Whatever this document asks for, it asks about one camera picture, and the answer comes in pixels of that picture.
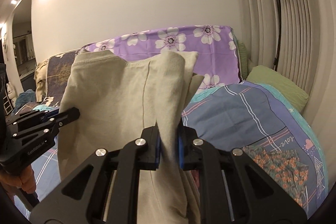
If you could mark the blue plaid bedsheet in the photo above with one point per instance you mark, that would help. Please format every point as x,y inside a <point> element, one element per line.
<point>236,113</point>

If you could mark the person's left hand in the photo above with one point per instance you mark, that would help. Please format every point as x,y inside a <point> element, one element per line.
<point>27,182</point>

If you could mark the dark tree-print cushion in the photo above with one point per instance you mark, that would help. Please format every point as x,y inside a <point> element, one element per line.
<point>57,74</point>

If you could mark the green pillow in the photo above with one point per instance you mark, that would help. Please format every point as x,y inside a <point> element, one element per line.
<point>275,85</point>

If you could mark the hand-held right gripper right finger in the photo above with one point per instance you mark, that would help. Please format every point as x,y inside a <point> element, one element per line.
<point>180,150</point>

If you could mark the teal knitted blanket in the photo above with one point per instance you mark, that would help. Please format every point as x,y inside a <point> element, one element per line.
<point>25,100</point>

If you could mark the beige long-sleeve shirt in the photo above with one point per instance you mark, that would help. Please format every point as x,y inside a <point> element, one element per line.
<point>110,98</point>

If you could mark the small white ladder rack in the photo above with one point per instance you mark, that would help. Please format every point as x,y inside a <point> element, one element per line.
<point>8,106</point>

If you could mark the white cat figurine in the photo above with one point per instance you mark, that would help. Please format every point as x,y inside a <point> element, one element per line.
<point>10,90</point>

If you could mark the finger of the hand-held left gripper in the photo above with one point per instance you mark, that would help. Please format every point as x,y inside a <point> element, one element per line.
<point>65,116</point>
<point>31,116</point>

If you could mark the cream pleated curtain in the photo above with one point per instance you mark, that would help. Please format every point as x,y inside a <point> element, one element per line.
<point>309,29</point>

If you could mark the beige bundled cloth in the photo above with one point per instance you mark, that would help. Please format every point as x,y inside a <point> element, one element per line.
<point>40,82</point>

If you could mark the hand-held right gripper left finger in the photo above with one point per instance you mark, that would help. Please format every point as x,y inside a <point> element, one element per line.
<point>157,150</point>

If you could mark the purple floral pillow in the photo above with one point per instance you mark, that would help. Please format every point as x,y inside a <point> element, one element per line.
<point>183,56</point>

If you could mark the floral patterned cloth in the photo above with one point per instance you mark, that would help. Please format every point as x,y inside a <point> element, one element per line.
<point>278,169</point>

